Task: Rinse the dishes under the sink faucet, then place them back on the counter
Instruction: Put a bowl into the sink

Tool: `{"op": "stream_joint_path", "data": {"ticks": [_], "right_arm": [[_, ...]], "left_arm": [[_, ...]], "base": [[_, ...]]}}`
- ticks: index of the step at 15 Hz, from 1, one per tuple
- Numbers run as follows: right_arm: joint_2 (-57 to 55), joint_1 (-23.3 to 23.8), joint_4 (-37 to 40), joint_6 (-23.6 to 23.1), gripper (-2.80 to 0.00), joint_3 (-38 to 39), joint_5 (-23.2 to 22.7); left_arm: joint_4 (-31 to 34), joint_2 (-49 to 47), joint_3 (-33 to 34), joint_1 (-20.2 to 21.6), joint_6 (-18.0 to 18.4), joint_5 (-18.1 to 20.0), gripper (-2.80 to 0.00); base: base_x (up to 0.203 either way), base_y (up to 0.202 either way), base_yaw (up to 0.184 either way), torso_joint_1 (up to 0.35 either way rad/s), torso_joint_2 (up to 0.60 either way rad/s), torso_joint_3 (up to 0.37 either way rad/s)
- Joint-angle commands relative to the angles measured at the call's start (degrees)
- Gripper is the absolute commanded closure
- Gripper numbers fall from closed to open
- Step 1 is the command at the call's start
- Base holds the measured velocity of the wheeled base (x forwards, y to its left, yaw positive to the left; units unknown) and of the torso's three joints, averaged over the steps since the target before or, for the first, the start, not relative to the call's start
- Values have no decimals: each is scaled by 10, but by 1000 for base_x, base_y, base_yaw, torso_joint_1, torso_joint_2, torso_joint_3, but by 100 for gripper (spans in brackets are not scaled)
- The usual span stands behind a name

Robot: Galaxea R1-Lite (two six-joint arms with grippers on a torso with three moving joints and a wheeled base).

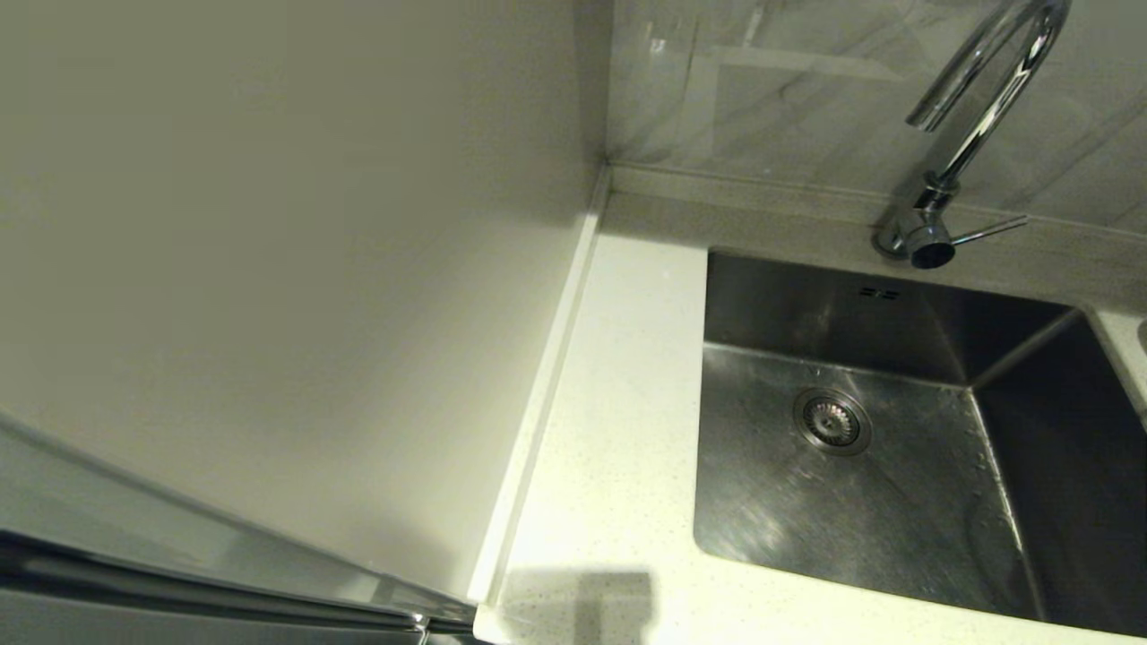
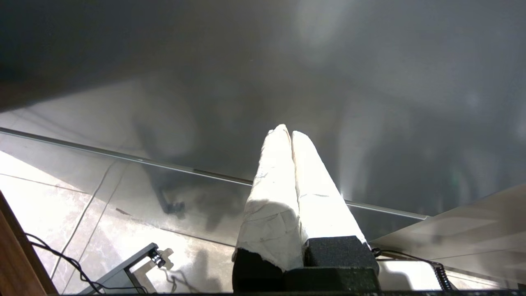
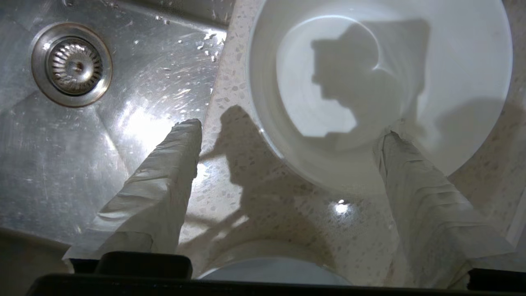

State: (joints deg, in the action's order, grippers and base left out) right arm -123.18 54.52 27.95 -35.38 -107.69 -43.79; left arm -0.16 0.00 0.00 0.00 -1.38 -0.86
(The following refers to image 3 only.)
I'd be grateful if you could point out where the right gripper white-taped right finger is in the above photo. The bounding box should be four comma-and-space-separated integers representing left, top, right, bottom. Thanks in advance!
373, 131, 526, 291

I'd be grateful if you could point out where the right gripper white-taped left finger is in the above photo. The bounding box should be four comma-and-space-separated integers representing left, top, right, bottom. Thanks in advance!
64, 119, 203, 279

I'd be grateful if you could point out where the pale blue bowl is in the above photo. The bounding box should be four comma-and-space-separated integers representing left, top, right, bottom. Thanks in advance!
197, 240, 351, 285

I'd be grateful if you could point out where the white bowl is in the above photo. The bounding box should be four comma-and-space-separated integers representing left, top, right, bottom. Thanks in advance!
246, 0, 513, 192

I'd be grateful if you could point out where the stainless steel sink basin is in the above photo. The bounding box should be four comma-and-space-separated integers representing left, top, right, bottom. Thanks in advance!
0, 0, 228, 247

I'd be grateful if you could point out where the round metal drain strainer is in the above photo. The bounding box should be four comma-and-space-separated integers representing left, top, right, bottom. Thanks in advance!
31, 23, 113, 108

